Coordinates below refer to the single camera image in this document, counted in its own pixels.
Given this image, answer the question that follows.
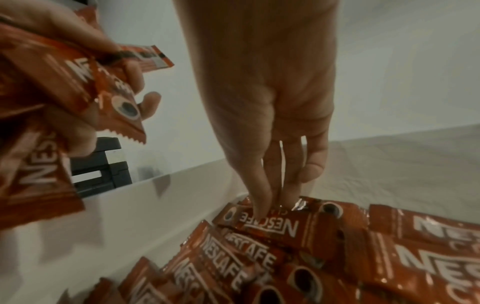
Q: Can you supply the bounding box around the pile of red Nescafe sachets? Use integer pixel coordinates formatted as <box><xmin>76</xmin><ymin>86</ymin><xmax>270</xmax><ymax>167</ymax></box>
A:
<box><xmin>55</xmin><ymin>194</ymin><xmax>480</xmax><ymax>304</ymax></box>

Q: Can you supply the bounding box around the white plastic tray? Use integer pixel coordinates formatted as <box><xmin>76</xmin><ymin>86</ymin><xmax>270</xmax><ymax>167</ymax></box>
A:
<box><xmin>0</xmin><ymin>123</ymin><xmax>480</xmax><ymax>304</ymax></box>

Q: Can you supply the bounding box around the person's right hand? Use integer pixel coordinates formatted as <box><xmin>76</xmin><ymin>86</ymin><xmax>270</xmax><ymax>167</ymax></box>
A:
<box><xmin>171</xmin><ymin>0</ymin><xmax>341</xmax><ymax>219</ymax></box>

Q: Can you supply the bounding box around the person's left hand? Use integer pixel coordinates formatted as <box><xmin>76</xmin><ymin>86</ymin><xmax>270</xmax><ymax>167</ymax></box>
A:
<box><xmin>0</xmin><ymin>0</ymin><xmax>162</xmax><ymax>158</ymax></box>

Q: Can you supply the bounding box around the bunch of Nescafe sachets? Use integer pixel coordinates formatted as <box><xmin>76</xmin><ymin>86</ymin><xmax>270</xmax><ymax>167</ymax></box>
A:
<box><xmin>0</xmin><ymin>6</ymin><xmax>176</xmax><ymax>229</ymax></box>

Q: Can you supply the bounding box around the dark grey printer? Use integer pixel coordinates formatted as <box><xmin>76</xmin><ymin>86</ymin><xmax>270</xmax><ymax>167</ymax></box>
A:
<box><xmin>69</xmin><ymin>137</ymin><xmax>133</xmax><ymax>198</ymax></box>

